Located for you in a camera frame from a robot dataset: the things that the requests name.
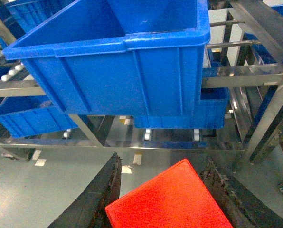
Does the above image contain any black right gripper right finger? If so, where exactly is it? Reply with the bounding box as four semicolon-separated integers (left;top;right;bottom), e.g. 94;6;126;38
200;156;283;228

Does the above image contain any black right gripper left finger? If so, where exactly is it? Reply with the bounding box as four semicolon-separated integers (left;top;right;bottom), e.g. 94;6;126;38
49;153;122;228

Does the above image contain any red magnetic block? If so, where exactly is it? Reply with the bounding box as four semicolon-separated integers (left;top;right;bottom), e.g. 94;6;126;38
105;159;232;228

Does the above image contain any large blue bin on shelf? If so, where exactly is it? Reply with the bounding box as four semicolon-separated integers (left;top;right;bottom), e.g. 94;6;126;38
3;0;210;116

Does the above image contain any blue bin lower left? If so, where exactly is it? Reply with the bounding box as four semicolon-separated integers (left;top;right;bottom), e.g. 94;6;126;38
0;96;78;138

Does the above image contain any blue bin lower middle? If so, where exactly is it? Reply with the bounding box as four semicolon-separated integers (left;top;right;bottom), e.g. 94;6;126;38
133;87;230;130

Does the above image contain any steel shelf frame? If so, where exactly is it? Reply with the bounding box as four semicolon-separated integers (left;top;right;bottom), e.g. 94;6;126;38
0;0;283;163

